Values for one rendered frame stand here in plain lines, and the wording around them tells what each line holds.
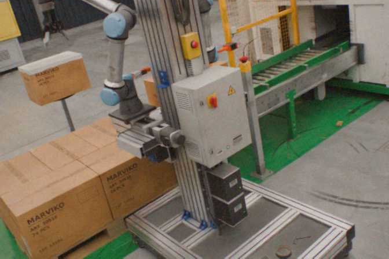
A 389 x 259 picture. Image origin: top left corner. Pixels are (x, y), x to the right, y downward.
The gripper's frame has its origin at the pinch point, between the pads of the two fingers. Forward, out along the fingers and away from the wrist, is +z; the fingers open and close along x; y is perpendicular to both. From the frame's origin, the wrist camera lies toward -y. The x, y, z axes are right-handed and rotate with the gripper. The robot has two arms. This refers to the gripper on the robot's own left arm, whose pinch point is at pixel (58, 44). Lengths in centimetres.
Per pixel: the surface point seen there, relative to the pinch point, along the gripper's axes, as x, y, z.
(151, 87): 79, -43, 62
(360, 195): 146, 96, 152
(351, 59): 294, 3, 104
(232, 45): 140, -6, 43
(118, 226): 8, -18, 144
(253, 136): 127, 16, 114
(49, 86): 50, -204, 72
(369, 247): 102, 129, 152
